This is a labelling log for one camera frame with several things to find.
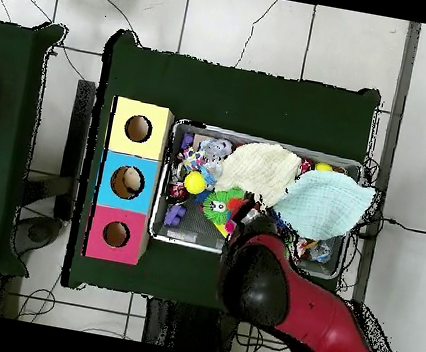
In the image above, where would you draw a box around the green spiky rubber ball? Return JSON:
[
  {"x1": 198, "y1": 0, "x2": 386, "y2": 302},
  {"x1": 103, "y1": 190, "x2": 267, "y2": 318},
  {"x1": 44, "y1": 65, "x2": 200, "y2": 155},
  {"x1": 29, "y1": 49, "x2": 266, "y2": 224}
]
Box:
[{"x1": 199, "y1": 186, "x2": 237, "y2": 228}]

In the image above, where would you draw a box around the mint green muslin cloth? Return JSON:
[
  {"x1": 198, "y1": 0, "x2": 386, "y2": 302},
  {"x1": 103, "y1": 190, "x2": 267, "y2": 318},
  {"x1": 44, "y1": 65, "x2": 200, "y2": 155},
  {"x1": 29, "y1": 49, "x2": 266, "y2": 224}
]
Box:
[{"x1": 267, "y1": 161, "x2": 379, "y2": 250}]

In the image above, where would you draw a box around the dark green table cloth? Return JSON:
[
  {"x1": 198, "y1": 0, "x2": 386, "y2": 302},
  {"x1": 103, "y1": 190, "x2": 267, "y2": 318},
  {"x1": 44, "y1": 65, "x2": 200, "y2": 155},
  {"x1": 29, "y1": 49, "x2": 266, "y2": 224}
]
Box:
[{"x1": 60, "y1": 25, "x2": 386, "y2": 336}]

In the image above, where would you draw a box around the black upright panel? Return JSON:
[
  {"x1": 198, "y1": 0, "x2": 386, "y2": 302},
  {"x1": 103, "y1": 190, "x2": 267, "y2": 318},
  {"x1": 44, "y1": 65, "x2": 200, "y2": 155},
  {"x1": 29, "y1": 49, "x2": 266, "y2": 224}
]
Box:
[{"x1": 53, "y1": 78, "x2": 99, "y2": 221}]

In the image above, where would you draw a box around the small black and white football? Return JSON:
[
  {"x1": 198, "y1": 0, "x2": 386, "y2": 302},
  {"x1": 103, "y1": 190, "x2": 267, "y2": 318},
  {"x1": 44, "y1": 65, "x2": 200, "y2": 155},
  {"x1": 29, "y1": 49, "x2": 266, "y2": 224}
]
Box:
[{"x1": 216, "y1": 138, "x2": 235, "y2": 158}]

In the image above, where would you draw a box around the purple plastic toy piece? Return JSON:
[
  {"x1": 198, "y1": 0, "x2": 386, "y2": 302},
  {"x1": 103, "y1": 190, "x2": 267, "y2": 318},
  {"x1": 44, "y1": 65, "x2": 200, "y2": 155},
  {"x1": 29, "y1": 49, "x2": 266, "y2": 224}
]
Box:
[{"x1": 163, "y1": 201, "x2": 188, "y2": 229}]

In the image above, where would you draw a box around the wooden box with three holes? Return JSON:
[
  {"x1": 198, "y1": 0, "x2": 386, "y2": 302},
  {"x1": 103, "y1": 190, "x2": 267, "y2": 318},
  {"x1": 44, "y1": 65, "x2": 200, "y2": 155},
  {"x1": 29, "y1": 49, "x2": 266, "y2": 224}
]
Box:
[{"x1": 81, "y1": 93, "x2": 178, "y2": 269}]

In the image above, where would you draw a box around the silver wire mesh bin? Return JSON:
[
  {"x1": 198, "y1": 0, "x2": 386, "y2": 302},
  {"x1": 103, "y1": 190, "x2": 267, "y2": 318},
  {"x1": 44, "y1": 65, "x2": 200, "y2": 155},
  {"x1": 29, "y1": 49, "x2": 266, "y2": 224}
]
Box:
[{"x1": 145, "y1": 115, "x2": 369, "y2": 283}]

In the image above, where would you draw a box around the cream muslin cloth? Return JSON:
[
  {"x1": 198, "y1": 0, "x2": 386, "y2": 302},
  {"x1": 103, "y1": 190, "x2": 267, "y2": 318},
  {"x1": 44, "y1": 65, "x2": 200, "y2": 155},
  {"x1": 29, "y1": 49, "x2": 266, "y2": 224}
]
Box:
[{"x1": 211, "y1": 133, "x2": 305, "y2": 213}]

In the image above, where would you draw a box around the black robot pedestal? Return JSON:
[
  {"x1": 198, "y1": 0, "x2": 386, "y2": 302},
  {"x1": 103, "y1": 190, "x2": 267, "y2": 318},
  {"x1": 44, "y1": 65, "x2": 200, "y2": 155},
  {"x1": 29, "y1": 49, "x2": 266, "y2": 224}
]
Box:
[{"x1": 140, "y1": 296, "x2": 241, "y2": 352}]

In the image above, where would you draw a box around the multicolour spiky caterpillar toy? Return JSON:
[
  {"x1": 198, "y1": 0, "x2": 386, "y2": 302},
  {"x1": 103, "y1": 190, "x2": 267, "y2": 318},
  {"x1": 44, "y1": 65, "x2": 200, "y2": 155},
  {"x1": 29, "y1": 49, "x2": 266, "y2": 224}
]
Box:
[{"x1": 220, "y1": 195, "x2": 245, "y2": 235}]

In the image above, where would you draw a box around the yellow tennis-style ball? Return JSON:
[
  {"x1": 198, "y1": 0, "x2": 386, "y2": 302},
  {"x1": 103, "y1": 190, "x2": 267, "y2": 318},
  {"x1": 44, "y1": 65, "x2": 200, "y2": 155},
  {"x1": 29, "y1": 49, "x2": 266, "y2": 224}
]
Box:
[{"x1": 182, "y1": 168, "x2": 209, "y2": 197}]

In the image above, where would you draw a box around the smooth yellow ball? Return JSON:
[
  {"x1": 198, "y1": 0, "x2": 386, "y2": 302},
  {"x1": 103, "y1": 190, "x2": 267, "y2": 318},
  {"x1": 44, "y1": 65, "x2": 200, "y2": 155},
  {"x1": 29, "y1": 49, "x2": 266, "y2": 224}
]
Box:
[{"x1": 313, "y1": 161, "x2": 335, "y2": 175}]

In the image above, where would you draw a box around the clear plastic bottle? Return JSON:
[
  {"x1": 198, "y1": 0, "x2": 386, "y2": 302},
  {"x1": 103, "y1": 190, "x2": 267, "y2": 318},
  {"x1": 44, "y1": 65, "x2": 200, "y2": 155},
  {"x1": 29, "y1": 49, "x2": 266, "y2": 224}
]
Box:
[{"x1": 196, "y1": 159, "x2": 225, "y2": 189}]

